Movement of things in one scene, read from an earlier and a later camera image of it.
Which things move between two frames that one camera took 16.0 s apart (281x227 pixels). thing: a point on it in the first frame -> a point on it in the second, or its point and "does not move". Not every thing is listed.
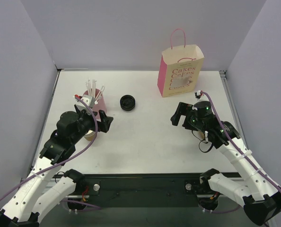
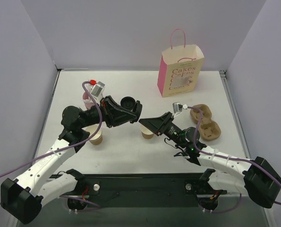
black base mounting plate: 143,190 does not move
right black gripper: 186,117 -> 164,124
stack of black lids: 127,102 does not move
